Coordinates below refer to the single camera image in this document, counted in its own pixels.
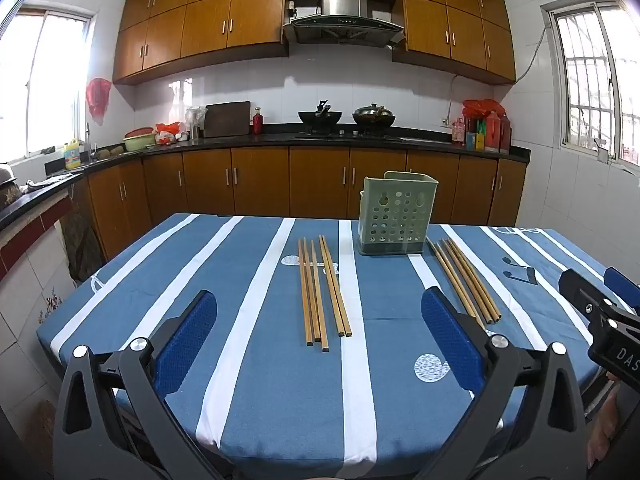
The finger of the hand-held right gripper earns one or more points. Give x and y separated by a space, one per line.
625 285
577 287

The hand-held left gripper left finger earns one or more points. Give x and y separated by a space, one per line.
185 340

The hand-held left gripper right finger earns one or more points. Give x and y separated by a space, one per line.
450 340

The wooden chopsticks group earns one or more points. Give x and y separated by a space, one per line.
460 280

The wooden chopstick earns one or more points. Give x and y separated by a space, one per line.
478 280
472 280
331 285
445 265
312 290
466 280
337 285
321 310
303 290

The green perforated utensil holder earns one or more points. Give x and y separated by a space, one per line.
397 210

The person's right hand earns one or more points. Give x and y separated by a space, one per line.
602 430

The blue white striped tablecloth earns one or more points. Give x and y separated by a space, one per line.
280 385

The dark patterned cloth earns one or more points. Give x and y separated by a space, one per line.
82 247

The tall red oil bottle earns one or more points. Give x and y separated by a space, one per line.
505 135
492 132

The wooden base cabinets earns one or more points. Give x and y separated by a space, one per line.
260 180

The colourful seasoning box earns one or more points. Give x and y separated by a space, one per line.
475 137

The pink bottle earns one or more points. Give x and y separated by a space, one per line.
458 132

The green plastic basin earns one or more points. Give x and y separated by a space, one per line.
139 141

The red bag behind bottles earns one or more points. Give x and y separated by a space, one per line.
480 107

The barred window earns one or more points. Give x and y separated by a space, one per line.
595 80

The red white plastic bag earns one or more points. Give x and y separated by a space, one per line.
166 133

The white rag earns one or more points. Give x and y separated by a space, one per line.
50 180

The yellow detergent bottle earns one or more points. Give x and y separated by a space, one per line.
72 156

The metal faucet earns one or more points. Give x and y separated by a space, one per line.
89 142

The black kitchen countertop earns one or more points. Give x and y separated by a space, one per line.
280 140

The dark cutting board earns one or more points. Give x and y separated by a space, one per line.
227 119

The black gas stove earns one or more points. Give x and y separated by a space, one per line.
350 135

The small red bottle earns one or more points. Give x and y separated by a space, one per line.
258 122

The black wok with lid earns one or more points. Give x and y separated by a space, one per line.
374 116

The metal bowl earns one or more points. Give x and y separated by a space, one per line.
7 176

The hanging red plastic bag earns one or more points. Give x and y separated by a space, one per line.
98 97

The open black wok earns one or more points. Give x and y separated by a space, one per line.
320 117

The steel range hood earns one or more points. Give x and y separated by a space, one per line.
340 0

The window with white frame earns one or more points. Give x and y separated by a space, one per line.
45 80

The wooden wall cabinets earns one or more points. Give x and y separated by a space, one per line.
210 25

